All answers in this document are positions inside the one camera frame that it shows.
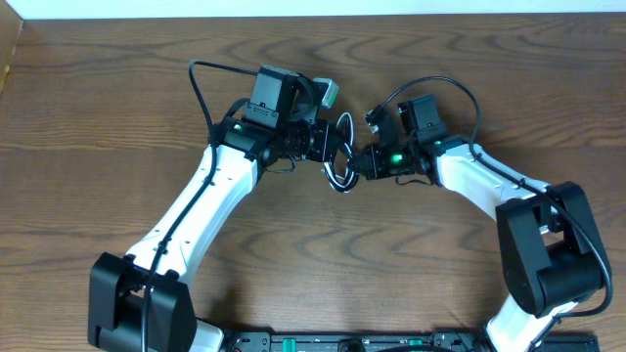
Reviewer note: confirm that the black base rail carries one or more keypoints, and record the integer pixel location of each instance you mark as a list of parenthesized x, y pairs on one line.
[(440, 340)]

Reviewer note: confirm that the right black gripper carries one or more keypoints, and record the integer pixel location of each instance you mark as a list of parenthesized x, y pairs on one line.
[(376, 169)]

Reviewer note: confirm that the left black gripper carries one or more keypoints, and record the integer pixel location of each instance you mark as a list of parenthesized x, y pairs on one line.
[(331, 142)]

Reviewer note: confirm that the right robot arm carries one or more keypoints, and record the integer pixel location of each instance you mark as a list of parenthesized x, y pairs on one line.
[(552, 255)]

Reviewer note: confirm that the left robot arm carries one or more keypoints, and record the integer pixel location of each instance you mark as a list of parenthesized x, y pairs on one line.
[(142, 300)]

